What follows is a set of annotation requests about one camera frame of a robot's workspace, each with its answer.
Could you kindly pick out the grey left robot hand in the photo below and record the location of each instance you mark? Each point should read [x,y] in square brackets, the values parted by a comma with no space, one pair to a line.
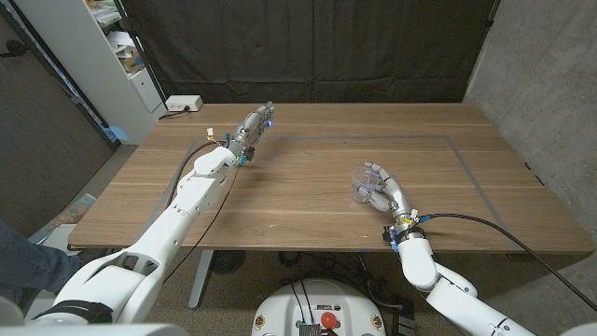
[249,130]

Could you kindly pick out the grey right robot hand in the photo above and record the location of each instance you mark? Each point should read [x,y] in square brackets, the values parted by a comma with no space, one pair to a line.
[396,193]

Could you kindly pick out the clear plastic measuring cup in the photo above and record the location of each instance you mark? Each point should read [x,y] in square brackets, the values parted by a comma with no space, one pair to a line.
[359,179]

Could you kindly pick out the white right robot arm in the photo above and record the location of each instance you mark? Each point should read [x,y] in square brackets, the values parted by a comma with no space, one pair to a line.
[420,266]

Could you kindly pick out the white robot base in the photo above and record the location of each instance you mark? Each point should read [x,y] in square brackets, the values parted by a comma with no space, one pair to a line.
[280,308]

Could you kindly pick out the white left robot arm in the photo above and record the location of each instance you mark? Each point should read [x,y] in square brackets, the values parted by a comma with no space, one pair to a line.
[163,238]

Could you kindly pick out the white power strip box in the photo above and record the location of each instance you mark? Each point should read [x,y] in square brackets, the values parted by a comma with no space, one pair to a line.
[183,102]

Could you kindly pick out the black fabric mat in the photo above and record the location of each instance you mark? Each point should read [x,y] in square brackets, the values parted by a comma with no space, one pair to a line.
[308,46]

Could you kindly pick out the black power adapter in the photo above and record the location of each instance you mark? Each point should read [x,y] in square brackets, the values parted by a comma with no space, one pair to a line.
[404,323]

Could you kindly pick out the black backdrop stand pole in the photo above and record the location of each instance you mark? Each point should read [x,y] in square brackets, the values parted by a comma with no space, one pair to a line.
[142,53]

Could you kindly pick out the round black floor fan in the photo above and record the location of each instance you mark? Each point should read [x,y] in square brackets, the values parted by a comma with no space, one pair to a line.
[227,261]

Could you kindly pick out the cardboard box on shelf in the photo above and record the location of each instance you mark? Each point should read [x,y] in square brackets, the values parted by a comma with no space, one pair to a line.
[131,60]

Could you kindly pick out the red emergency stop button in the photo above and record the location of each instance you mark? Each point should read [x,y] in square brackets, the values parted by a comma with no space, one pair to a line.
[329,319]

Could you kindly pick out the grey table leg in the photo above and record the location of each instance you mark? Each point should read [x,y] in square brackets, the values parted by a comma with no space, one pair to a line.
[200,280]

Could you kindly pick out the white paper pile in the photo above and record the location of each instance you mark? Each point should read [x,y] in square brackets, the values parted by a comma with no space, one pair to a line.
[119,39]

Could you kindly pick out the white shelf cabinet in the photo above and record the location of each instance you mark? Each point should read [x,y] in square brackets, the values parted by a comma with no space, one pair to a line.
[93,70]

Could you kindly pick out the colourful picture book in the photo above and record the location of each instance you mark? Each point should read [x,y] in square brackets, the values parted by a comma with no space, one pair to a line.
[72,212]

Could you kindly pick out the person's dark shoe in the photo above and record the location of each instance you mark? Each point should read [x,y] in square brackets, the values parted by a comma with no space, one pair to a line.
[91,256]

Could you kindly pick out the person's leg in jeans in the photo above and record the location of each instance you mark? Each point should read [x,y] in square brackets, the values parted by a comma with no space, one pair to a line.
[32,266]

